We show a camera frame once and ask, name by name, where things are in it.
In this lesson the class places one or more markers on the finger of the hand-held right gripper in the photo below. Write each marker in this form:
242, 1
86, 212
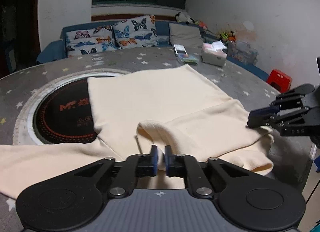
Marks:
260, 119
300, 91

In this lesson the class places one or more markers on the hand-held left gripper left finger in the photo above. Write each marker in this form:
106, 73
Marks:
154, 158

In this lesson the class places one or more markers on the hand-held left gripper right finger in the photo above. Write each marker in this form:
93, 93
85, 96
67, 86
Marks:
168, 159

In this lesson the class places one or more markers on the cream sweatshirt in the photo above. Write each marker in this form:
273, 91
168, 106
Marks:
160, 96

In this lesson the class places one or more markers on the red plastic stool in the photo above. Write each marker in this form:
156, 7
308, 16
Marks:
278, 79

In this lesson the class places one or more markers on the clear storage box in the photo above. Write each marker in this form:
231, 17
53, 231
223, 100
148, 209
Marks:
241, 51

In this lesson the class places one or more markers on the grey tissue box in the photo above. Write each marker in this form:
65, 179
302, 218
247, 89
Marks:
213, 59

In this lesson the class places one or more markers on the pink tissue pack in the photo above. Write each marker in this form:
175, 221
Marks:
212, 46

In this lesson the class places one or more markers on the brown plush toy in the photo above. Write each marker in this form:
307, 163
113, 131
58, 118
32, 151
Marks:
227, 35

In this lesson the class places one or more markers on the clear plastic toy box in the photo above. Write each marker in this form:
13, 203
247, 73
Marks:
187, 59

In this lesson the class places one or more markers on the black round induction cooker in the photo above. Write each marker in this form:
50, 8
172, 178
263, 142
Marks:
62, 111

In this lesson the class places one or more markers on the white remote control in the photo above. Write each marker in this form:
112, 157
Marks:
180, 49

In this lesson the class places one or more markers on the pink orange plush toy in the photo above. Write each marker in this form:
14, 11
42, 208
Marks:
201, 24

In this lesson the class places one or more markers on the grey cushion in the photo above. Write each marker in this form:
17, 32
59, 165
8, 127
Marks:
185, 35

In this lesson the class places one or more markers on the square butterfly cushion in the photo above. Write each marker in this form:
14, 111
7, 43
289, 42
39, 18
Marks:
135, 31

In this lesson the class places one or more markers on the black and white plush toy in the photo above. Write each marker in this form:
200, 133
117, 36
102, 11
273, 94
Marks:
182, 17

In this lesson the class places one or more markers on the grey star-print tablecloth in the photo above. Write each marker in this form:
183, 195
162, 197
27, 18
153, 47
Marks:
50, 76

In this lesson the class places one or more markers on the wide butterfly cushion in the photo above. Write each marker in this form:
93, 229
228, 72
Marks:
85, 41

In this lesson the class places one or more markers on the blue sofa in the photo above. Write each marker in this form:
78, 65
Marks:
50, 51

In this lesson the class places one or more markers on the dark wooden door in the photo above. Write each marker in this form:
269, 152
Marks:
20, 21

